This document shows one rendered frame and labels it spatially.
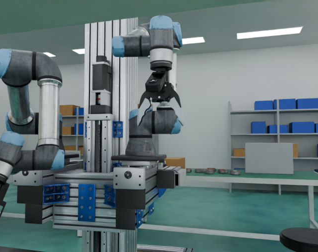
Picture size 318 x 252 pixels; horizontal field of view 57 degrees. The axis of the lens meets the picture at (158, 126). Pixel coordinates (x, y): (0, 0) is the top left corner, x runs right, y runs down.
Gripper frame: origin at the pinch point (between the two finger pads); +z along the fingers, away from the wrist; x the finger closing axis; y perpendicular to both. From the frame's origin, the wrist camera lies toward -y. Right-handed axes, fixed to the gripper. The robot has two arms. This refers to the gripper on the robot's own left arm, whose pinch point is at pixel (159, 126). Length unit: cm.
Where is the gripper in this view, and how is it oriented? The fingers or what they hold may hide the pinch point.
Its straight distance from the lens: 91.5
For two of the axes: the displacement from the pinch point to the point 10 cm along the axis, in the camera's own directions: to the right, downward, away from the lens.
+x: -9.8, 0.1, 2.1
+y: 2.1, 0.5, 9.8
